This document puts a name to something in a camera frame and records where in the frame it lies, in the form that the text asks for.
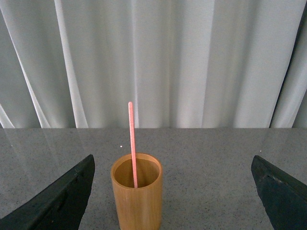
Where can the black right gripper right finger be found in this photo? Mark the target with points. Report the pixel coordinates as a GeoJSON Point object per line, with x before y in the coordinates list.
{"type": "Point", "coordinates": [283, 196]}

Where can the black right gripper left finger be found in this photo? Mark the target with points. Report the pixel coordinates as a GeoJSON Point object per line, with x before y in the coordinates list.
{"type": "Point", "coordinates": [60, 206]}

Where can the pink chopstick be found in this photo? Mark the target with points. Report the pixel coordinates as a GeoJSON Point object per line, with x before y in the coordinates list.
{"type": "Point", "coordinates": [132, 143]}

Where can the bamboo chopstick holder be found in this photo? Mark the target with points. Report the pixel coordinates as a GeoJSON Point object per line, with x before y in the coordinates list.
{"type": "Point", "coordinates": [138, 208]}

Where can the white curtain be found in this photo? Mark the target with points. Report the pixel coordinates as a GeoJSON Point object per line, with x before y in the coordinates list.
{"type": "Point", "coordinates": [183, 63]}

